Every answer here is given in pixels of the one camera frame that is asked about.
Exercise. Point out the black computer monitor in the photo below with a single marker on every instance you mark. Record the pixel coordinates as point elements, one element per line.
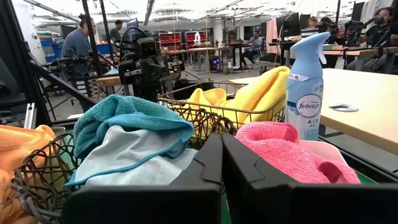
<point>289,25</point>

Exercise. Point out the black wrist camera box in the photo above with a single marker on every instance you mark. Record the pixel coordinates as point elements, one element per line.
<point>147,48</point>

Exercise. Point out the pink microfiber towel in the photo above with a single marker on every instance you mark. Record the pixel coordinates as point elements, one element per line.
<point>339,174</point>
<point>273,149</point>

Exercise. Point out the green table mat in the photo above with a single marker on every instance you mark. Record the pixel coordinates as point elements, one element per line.
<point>363,179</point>

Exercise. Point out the yellow microfiber towel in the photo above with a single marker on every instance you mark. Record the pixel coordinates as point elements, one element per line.
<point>261,90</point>
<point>205,96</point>

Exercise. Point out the person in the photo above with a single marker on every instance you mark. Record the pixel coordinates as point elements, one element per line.
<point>77,43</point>
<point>379,28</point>
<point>116,31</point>
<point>254,43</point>
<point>312,23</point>
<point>328,25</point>

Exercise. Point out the clear plastic container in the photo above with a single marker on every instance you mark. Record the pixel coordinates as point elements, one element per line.
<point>57,129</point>

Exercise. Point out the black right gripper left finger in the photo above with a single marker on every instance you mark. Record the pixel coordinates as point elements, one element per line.
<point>171,205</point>

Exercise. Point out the small clear water bottle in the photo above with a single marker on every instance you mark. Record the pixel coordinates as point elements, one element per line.
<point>306,102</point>

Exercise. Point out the teal microfiber towel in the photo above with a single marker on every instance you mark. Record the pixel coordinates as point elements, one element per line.
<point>124,109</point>

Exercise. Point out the grey towel with blue edge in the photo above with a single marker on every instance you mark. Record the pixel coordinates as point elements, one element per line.
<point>133,155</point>

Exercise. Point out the grey round desk grommet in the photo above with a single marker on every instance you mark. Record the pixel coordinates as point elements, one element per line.
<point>343,108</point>

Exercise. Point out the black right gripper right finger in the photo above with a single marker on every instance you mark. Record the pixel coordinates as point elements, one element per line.
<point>295,205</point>

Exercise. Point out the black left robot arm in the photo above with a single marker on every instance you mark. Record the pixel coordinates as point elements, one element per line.
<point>150,91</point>

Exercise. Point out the orange microfiber towel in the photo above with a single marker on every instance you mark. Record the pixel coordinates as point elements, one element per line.
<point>21,140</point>
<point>12,199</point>

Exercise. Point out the tan wooden desk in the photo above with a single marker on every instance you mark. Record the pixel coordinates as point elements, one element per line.
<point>373,99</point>

